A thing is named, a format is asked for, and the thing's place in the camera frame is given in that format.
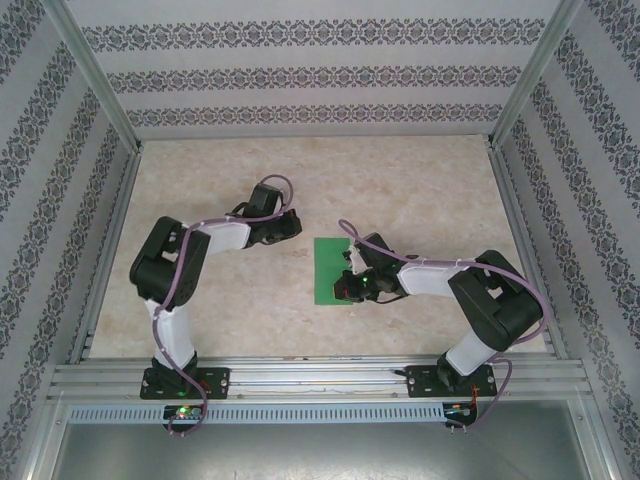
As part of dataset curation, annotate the green square paper sheet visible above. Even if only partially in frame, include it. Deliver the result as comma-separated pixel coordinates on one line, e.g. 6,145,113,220
313,237,355,306

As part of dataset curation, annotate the grey metal sheet panel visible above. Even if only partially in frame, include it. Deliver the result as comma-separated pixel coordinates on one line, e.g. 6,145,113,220
49,424,609,480

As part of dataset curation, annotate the small circuit board with LEDs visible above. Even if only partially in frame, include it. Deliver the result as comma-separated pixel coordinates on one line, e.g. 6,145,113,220
443,402,479,426
163,403,204,426

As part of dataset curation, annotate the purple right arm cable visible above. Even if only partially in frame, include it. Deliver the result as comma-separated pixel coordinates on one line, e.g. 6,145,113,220
338,218,549,431

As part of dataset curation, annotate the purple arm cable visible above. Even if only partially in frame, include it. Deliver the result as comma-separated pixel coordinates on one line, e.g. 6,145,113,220
338,218,549,431
152,173,296,440

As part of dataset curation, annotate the aluminium mounting rail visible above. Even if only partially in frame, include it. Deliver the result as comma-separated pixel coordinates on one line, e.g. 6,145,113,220
47,354,586,401

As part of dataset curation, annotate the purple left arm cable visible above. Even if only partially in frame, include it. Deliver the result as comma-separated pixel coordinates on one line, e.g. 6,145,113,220
152,173,296,440

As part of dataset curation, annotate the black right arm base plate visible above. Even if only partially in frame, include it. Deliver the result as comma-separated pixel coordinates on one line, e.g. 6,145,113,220
405,364,497,400

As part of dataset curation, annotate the slotted grey cable duct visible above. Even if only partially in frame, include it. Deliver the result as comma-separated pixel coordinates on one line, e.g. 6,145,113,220
67,403,446,425

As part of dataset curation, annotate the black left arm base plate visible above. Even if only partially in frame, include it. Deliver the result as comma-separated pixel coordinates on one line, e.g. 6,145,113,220
141,367,232,401

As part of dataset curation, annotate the aluminium table side rail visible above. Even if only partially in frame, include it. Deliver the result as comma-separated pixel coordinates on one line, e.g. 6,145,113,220
487,139,570,360
68,142,146,365

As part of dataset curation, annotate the aluminium frame post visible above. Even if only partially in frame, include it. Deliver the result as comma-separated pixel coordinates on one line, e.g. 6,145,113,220
485,0,587,151
43,0,146,154

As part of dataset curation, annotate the aluminium frame bar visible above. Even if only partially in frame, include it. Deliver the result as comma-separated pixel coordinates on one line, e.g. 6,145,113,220
572,397,626,480
12,392,69,480

